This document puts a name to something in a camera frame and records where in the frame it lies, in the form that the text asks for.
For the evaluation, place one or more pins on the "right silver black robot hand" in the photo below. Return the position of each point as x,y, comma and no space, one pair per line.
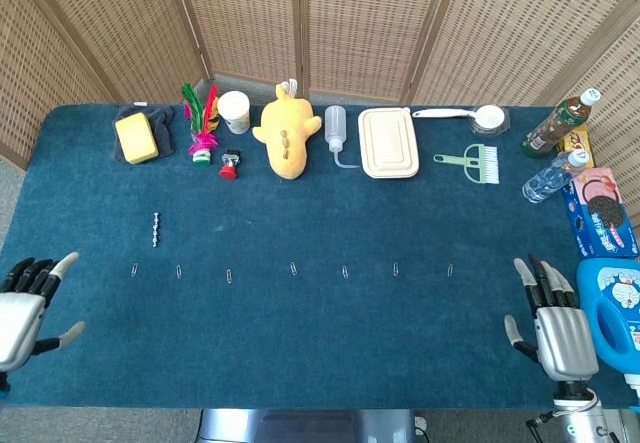
565,338

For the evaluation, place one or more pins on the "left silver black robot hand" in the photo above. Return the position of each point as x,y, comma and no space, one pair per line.
20,313

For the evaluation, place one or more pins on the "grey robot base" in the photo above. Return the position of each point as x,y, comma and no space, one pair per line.
300,428

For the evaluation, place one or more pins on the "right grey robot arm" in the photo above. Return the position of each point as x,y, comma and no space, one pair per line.
585,425

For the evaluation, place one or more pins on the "blue detergent bottle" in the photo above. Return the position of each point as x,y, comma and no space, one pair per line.
615,313

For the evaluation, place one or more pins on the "blue pink cookie box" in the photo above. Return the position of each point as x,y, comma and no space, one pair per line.
600,233

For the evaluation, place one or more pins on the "clear water bottle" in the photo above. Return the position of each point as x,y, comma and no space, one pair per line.
545,183

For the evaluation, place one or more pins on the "yellow snack box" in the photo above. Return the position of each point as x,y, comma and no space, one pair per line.
577,140

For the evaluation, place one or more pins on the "yellow sponge block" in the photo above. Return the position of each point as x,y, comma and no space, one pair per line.
136,138

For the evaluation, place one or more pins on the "silver foil dish stack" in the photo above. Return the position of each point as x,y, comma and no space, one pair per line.
505,128

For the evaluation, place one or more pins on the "dark grey cloth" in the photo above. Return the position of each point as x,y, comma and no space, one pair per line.
166,133

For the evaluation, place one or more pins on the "white plastic ladle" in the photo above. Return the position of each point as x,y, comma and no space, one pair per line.
487,117

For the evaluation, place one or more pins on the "blue carpet table cover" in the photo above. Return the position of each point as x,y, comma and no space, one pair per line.
320,338

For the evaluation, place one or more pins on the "colourful feather shuttlecock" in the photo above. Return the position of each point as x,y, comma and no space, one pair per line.
202,145

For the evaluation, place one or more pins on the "beige lidded lunch box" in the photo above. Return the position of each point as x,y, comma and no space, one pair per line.
388,143

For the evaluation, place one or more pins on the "white paper cup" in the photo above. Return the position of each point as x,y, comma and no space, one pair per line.
234,113

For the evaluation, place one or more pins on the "clear squeeze wash bottle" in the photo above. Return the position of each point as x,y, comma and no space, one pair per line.
335,128

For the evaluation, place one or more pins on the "yellow plush toy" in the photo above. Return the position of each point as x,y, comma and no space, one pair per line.
287,133

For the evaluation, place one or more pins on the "bamboo folding screen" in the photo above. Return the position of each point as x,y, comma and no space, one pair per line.
350,23

